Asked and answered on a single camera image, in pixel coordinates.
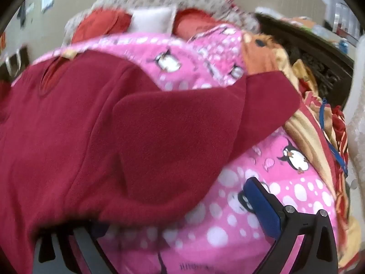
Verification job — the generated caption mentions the dark carved wooden cabinet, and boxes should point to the dark carved wooden cabinet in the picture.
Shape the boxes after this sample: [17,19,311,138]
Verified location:
[255,13,355,112]

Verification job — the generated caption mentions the blue lanyard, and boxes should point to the blue lanyard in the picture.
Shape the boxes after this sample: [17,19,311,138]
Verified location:
[319,98,349,177]

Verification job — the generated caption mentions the dark wall shelf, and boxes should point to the dark wall shelf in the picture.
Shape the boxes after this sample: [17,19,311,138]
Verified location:
[16,1,35,27]

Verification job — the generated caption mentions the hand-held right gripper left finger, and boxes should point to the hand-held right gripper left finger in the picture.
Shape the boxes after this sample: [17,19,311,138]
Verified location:
[37,224,118,274]

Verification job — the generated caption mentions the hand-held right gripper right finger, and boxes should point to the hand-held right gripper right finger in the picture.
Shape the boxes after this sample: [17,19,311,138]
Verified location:
[238,177,339,274]

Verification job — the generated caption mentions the white bag handles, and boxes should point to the white bag handles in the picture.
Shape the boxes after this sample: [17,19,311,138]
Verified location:
[6,54,20,72]

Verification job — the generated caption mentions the orange yellow red printed blanket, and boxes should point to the orange yellow red printed blanket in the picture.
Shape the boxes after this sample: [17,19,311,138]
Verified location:
[241,33,362,274]

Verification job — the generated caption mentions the pink penguin print blanket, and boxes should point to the pink penguin print blanket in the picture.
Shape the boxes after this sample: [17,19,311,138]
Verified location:
[31,24,347,274]

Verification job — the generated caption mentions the white pillow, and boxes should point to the white pillow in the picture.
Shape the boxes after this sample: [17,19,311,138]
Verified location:
[130,6,177,35]

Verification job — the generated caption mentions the dark red sweater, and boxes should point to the dark red sweater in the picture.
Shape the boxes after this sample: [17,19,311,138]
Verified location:
[0,50,301,274]

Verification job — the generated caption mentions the white patterned cloth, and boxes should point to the white patterned cloth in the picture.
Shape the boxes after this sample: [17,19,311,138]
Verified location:
[344,57,365,179]

